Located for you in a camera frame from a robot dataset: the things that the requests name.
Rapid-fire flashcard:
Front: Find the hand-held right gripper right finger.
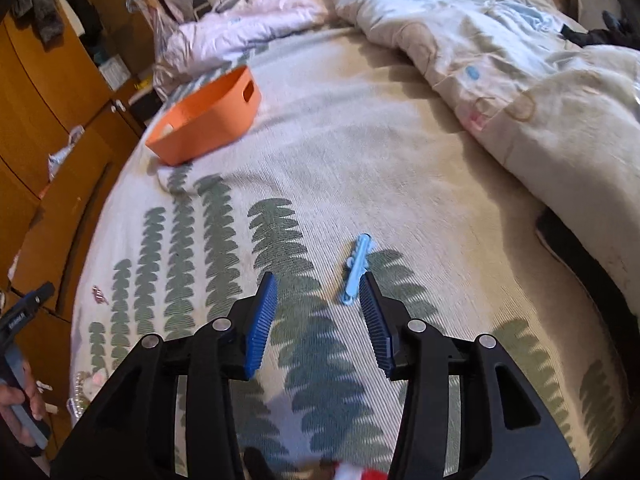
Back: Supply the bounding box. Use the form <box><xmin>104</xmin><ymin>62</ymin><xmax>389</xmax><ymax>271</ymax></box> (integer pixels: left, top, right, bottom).
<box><xmin>360</xmin><ymin>271</ymin><xmax>581</xmax><ymax>480</ymax></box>

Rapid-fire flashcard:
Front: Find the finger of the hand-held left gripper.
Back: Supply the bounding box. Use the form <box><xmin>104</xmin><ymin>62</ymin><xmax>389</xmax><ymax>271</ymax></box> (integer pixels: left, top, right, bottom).
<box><xmin>17</xmin><ymin>282</ymin><xmax>56</xmax><ymax>312</ymax></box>

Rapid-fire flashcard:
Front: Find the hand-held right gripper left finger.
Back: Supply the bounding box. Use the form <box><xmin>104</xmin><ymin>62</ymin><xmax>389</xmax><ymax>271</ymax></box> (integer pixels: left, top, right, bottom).
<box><xmin>50</xmin><ymin>271</ymin><xmax>278</xmax><ymax>480</ymax></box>

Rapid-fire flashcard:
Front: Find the light blue hair clip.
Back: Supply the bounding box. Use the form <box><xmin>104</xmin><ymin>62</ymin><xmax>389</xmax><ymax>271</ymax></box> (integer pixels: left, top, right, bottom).
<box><xmin>341</xmin><ymin>233</ymin><xmax>375</xmax><ymax>305</ymax></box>

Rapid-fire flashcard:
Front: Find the orange storage basket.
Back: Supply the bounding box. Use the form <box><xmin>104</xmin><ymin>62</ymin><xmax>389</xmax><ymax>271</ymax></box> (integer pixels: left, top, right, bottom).
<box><xmin>145</xmin><ymin>65</ymin><xmax>262</xmax><ymax>167</ymax></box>

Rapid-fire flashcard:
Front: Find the person's left hand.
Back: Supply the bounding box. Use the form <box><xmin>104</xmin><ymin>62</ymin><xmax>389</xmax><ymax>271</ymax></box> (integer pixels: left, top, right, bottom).
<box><xmin>0</xmin><ymin>362</ymin><xmax>47</xmax><ymax>443</ymax></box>

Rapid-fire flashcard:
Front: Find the pearl hair accessory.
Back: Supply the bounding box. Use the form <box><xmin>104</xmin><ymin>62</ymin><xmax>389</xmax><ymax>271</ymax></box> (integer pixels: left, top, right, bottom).
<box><xmin>67</xmin><ymin>372</ymin><xmax>93</xmax><ymax>418</ymax></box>

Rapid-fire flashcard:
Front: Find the pink white plush hair accessory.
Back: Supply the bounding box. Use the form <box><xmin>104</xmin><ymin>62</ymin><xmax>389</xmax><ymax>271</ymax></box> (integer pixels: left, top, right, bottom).
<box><xmin>82</xmin><ymin>370</ymin><xmax>109</xmax><ymax>397</ymax></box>

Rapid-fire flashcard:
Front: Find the crumpled plastic bag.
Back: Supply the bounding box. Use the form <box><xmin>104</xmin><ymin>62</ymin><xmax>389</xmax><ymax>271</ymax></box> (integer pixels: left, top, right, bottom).
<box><xmin>47</xmin><ymin>125</ymin><xmax>86</xmax><ymax>181</ymax></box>

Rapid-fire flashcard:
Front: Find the red white fuzzy hair accessory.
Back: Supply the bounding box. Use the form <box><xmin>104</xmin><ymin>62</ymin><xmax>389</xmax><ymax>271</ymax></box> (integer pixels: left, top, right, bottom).
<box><xmin>320</xmin><ymin>461</ymin><xmax>388</xmax><ymax>480</ymax></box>

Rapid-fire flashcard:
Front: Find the leaf pattern bedspread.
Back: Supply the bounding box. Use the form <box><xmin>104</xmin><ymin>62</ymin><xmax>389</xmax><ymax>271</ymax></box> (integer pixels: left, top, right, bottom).
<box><xmin>70</xmin><ymin>25</ymin><xmax>626</xmax><ymax>480</ymax></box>

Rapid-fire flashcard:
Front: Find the wooden wardrobe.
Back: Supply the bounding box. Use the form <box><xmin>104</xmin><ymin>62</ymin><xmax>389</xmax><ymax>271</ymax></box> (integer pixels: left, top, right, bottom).
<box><xmin>0</xmin><ymin>0</ymin><xmax>166</xmax><ymax>411</ymax></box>

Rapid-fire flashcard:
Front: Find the black and white nightstand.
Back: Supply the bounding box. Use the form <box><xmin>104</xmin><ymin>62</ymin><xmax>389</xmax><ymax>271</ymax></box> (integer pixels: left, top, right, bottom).
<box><xmin>127</xmin><ymin>80</ymin><xmax>166</xmax><ymax>128</ymax></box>

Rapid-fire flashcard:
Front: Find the white carton box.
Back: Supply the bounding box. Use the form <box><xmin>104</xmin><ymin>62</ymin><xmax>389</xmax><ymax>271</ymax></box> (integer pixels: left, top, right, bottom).
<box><xmin>97</xmin><ymin>55</ymin><xmax>132</xmax><ymax>91</ymax></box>

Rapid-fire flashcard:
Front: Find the grey hanging cloth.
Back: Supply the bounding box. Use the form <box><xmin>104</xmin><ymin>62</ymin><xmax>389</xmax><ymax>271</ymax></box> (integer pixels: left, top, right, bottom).
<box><xmin>12</xmin><ymin>0</ymin><xmax>66</xmax><ymax>43</ymax></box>

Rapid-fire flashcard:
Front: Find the floral print duvet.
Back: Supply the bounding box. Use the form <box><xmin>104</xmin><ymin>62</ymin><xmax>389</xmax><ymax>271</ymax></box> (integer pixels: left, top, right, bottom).
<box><xmin>310</xmin><ymin>0</ymin><xmax>640</xmax><ymax>211</ymax></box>

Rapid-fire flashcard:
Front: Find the black hanging cloth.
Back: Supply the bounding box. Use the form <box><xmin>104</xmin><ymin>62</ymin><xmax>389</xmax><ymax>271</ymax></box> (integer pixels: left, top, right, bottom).
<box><xmin>57</xmin><ymin>0</ymin><xmax>106</xmax><ymax>48</ymax></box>

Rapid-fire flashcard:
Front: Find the clear plastic bag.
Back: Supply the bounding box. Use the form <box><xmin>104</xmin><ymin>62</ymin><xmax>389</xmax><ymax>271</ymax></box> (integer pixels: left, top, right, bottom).
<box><xmin>112</xmin><ymin>0</ymin><xmax>176</xmax><ymax>96</ymax></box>

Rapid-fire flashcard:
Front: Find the lilac crumpled quilt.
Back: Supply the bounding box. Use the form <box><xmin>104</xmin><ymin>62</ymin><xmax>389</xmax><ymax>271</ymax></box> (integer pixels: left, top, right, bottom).
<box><xmin>155</xmin><ymin>0</ymin><xmax>331</xmax><ymax>78</ymax></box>

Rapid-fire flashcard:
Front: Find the black garment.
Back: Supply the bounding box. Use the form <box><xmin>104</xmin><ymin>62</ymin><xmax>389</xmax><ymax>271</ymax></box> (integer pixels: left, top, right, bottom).
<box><xmin>560</xmin><ymin>10</ymin><xmax>640</xmax><ymax>51</ymax></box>

